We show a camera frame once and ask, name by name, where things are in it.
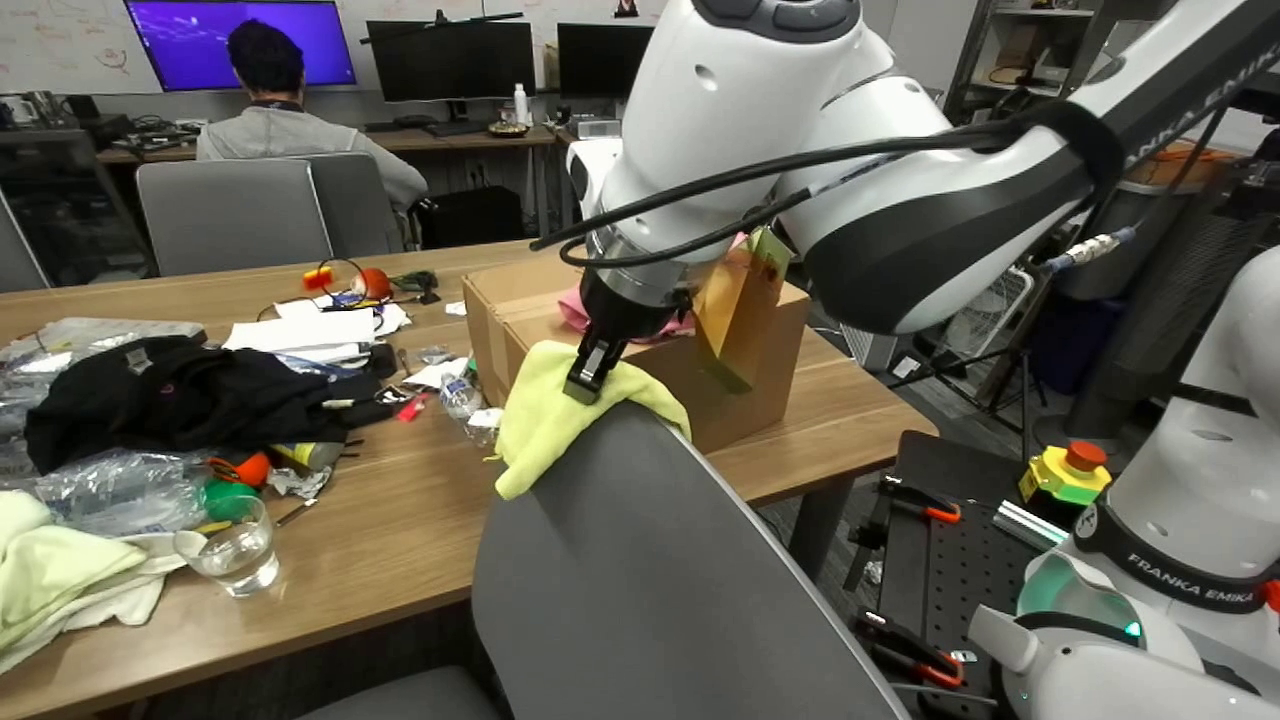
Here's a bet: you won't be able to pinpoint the orange red toy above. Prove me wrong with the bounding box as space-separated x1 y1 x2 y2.
295 261 399 302

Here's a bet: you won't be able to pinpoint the white papers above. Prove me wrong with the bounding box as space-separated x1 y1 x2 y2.
215 290 417 375

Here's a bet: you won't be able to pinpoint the large cardboard box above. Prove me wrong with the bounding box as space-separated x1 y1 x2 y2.
462 244 813 455

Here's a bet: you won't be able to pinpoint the small orange object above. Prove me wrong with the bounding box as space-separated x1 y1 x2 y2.
212 449 278 490

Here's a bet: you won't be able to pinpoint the monitor with purple screen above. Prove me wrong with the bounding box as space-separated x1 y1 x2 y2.
119 0 362 94

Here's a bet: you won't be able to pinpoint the yellow red emergency stop button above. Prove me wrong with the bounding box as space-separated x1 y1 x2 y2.
1018 436 1118 512

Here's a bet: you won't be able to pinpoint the seated person grey sweater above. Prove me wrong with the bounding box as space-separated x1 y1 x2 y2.
192 14 432 213

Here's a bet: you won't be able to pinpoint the orange handled clamp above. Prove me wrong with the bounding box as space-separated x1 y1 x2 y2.
877 470 969 529
857 608 978 692

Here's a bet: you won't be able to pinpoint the black cluttered side table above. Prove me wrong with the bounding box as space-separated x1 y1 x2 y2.
0 89 203 289

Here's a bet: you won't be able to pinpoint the silver aluminium bar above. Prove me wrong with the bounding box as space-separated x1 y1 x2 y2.
993 496 1079 557

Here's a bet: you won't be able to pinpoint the clear plastic cup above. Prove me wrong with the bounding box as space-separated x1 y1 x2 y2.
173 506 288 605

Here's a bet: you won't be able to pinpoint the black bag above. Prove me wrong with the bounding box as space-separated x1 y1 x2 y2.
412 181 533 253

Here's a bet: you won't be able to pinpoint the dark green object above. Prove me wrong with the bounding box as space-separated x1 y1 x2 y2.
394 268 444 302

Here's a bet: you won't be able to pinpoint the black garment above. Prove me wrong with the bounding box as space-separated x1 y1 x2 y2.
19 333 404 474

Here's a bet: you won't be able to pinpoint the wooden office desk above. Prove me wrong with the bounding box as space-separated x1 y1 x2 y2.
94 120 559 234

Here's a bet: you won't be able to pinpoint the clear plastic bag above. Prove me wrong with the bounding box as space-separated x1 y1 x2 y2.
27 449 215 540

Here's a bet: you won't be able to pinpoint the orange bundle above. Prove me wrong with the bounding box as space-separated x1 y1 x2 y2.
1132 131 1225 192

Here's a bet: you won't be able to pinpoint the dark grey chair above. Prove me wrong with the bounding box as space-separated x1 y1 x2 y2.
307 150 412 261

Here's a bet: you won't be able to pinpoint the light grey chair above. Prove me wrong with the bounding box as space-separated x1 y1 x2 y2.
0 189 52 295
133 156 337 280

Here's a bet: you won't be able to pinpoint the light green cloth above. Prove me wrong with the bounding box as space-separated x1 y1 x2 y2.
0 487 192 679

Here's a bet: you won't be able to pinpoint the black computer monitor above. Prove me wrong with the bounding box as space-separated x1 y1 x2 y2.
364 14 542 103
551 21 655 103

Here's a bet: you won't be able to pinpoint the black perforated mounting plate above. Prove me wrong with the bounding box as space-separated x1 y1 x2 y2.
828 427 1074 720

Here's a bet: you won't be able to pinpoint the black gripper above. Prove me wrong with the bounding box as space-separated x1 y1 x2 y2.
559 256 699 409

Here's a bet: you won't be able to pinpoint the white whiteboard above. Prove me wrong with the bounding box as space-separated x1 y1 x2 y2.
0 0 153 94

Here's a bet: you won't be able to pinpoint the wooden shelf unit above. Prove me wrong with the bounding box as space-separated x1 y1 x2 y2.
947 0 1113 127

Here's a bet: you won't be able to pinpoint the yellow wrist camera mount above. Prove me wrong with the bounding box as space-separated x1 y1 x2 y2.
687 225 801 364

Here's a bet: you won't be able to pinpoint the clear plastic water bottle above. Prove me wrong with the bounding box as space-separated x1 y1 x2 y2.
437 354 496 431

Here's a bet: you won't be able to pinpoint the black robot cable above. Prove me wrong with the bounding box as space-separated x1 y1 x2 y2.
528 115 1135 272

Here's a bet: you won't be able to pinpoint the grey mesh office chair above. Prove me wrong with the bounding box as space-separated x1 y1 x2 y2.
295 400 916 720

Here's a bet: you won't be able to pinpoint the small green object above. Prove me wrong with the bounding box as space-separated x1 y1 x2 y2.
195 474 266 529

